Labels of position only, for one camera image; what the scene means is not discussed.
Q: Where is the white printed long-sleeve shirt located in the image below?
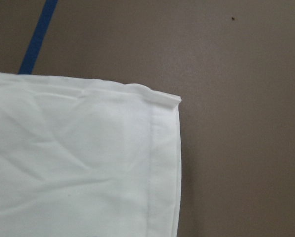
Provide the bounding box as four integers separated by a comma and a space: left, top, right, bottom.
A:
0, 73, 181, 237

